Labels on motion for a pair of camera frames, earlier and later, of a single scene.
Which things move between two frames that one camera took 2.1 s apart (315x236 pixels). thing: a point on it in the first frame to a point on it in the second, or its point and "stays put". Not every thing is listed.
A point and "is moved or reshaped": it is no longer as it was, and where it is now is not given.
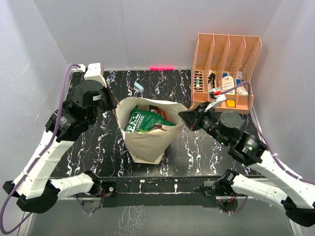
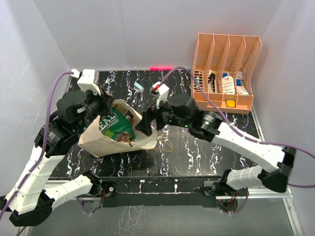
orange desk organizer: (223, 63) stays put
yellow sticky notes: (230, 103) stays put
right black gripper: (190, 116) to (144, 125)
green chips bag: (141, 120) is moved or reshaped
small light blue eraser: (138, 86) stays put
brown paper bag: (148, 147) to (93, 141)
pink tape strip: (162, 68) stays put
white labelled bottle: (228, 83) stays put
